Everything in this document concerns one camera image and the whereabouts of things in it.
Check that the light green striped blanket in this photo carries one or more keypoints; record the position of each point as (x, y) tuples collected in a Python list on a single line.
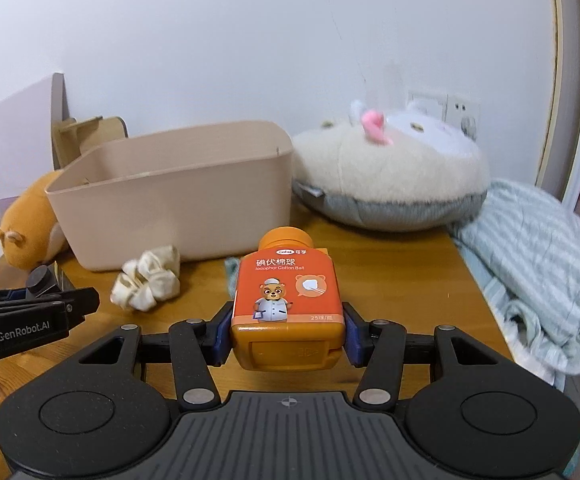
[(539, 270)]

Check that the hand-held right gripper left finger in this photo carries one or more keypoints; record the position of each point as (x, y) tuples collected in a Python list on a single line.
[(222, 332)]

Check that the beige plastic container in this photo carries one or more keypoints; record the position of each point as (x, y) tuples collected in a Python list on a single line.
[(180, 210)]

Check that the black cube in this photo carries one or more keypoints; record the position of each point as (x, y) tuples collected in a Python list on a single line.
[(45, 280)]

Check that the pale lilac board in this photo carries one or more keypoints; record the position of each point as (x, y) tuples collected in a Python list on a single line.
[(10, 160)]

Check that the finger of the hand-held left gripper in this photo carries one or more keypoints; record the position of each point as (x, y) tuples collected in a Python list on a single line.
[(77, 305)]

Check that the orange hamster plush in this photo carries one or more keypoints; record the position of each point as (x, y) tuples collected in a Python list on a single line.
[(30, 225)]

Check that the white curved frame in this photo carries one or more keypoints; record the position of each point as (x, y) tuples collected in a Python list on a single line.
[(577, 85)]

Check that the cream sheep plush pillow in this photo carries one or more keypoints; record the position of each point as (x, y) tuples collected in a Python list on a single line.
[(394, 180)]

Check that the orange bottle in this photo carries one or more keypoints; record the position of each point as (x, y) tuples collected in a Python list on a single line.
[(287, 300)]

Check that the brown cardboard box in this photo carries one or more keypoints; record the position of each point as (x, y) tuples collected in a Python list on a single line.
[(90, 135)]

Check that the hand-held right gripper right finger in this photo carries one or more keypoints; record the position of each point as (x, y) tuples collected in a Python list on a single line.
[(352, 332)]

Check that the white wall socket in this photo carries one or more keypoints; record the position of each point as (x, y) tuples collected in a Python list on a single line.
[(452, 107)]

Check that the cream scrunchie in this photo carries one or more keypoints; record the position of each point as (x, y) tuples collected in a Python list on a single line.
[(147, 280)]

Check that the green checked cloth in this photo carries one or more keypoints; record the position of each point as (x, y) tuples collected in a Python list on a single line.
[(232, 275)]

